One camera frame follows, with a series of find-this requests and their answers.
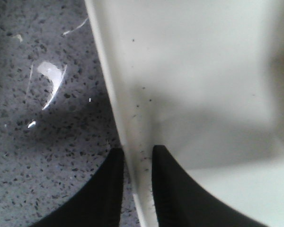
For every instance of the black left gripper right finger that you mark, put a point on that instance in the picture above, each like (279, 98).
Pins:
(191, 196)

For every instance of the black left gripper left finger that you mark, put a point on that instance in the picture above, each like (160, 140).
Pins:
(98, 203)

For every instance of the cream bear serving tray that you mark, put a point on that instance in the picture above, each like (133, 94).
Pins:
(205, 78)

